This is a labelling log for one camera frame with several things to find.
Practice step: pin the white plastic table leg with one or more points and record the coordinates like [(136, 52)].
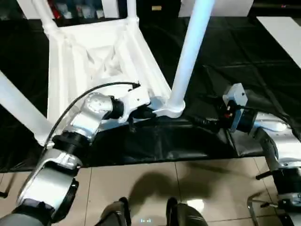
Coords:
[(44, 14), (131, 10), (18, 101), (190, 47)]

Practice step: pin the white plastic table top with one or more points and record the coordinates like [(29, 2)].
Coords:
[(65, 70)]

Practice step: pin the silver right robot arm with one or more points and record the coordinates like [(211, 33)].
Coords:
[(277, 136)]

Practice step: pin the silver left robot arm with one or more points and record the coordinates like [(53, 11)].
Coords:
[(89, 117)]

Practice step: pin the black work mat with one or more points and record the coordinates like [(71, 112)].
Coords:
[(235, 58)]

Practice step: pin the black metal stand bar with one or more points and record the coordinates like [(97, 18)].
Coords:
[(265, 175)]

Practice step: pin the grey right robot foot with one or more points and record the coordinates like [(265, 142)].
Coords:
[(185, 213)]

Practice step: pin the grey robot foot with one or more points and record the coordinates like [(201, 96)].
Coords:
[(185, 213), (115, 212)]

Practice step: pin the thin grey tripod stand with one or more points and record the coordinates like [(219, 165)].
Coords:
[(251, 204)]

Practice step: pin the flat white board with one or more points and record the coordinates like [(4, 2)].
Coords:
[(282, 35)]

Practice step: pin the grey left robot foot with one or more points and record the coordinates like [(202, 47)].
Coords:
[(115, 212)]

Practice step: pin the black box with gold label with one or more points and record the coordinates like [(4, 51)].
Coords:
[(160, 8)]

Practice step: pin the white glass door cabinet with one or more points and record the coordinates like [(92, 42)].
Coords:
[(110, 9)]

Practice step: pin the black monitor with red logo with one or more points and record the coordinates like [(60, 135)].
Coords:
[(277, 6)]

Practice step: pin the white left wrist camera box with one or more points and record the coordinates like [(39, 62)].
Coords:
[(136, 101)]

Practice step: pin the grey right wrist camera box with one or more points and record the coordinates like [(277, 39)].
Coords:
[(237, 96)]

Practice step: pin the black metal table frame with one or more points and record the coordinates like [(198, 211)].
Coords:
[(7, 188)]

